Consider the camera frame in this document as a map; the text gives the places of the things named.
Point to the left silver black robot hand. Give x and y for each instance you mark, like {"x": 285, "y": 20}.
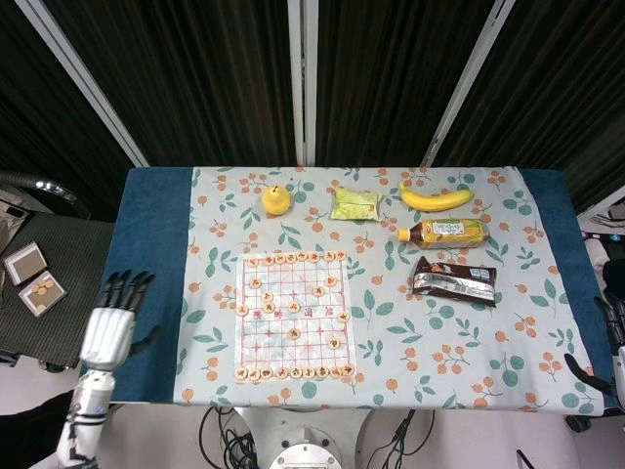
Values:
{"x": 107, "y": 339}

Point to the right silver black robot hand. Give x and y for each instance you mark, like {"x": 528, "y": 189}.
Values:
{"x": 620, "y": 361}

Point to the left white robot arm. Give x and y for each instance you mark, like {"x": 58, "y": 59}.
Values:
{"x": 88, "y": 405}

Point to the small boxes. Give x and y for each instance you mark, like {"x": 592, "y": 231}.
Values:
{"x": 36, "y": 299}

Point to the paper chinese chess board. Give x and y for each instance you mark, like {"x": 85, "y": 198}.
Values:
{"x": 303, "y": 322}

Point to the black caster wheel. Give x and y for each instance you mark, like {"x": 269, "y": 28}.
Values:
{"x": 578, "y": 423}

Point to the black mesh chair seat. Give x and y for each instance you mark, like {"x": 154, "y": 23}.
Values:
{"x": 73, "y": 244}

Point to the dark blue table cover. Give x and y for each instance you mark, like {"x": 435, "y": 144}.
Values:
{"x": 161, "y": 244}

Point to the grey cluttered side table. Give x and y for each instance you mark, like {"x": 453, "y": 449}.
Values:
{"x": 600, "y": 217}

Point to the tan cardboard box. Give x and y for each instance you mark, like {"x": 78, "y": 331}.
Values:
{"x": 9, "y": 205}

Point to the brown silver snack bag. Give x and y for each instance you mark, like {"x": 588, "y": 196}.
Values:
{"x": 454, "y": 281}

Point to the black curved tube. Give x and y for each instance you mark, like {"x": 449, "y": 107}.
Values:
{"x": 14, "y": 177}

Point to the white robot torso base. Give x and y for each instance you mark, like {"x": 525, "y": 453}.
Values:
{"x": 273, "y": 430}

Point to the yellow label drink bottle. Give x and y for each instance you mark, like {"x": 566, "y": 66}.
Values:
{"x": 446, "y": 233}

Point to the yellow pear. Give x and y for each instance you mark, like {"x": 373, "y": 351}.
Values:
{"x": 277, "y": 201}

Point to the floral print tablecloth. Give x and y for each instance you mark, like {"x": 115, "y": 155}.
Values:
{"x": 390, "y": 342}

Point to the black pleated curtain panel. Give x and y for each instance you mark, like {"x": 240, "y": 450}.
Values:
{"x": 561, "y": 88}
{"x": 390, "y": 73}
{"x": 185, "y": 83}
{"x": 29, "y": 122}

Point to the yellow banana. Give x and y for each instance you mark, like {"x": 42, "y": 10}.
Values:
{"x": 434, "y": 200}

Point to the green snack packet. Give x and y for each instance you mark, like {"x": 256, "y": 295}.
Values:
{"x": 355, "y": 204}

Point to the chrome metal bracket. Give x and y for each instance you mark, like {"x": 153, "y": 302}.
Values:
{"x": 56, "y": 188}

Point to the white frame post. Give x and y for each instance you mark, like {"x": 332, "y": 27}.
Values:
{"x": 83, "y": 83}
{"x": 469, "y": 83}
{"x": 303, "y": 83}

